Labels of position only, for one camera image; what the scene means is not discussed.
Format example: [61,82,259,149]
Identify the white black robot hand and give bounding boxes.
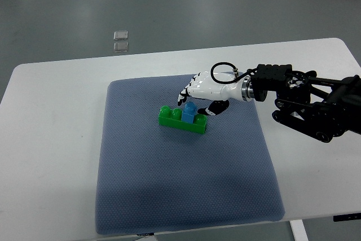
[177,71,252,116]

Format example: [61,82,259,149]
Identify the blue toy block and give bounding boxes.
[181,102,197,124]

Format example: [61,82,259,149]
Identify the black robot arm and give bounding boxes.
[250,64,360,143]

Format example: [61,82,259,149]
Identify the green four-stud toy block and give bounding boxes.
[159,106,208,134]

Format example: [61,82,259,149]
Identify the lower metal floor plate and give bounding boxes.
[113,41,129,53]

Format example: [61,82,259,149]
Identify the metal floor plate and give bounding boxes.
[113,30,129,41]
[113,41,129,53]

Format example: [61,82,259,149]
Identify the upper metal floor plate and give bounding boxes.
[113,30,129,41]

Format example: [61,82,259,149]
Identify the blue-grey textured mat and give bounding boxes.
[95,75,285,235]

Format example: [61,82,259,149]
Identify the white table leg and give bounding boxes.
[289,220,309,241]

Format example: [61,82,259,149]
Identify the black table control panel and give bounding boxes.
[333,213,361,222]

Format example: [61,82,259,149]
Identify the black looped cable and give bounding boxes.
[210,62,258,85]

